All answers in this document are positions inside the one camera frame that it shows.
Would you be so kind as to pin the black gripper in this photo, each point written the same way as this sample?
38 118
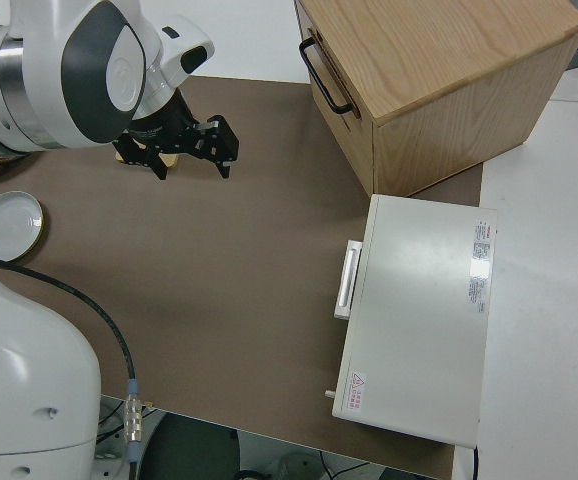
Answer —
179 137

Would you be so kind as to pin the gray round plate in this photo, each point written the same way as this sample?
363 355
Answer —
14 225

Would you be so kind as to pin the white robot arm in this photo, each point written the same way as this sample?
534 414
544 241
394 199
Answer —
29 360

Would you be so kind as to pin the wooden mug tree stand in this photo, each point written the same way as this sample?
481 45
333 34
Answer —
172 160

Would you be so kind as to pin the brown table mat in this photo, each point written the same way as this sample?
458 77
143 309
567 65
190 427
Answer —
219 250

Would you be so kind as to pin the round wicker basket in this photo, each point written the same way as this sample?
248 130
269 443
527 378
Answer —
1 166

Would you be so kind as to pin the white toaster oven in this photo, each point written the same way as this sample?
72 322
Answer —
419 310

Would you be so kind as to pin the wooden drawer box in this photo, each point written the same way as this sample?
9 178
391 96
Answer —
444 75

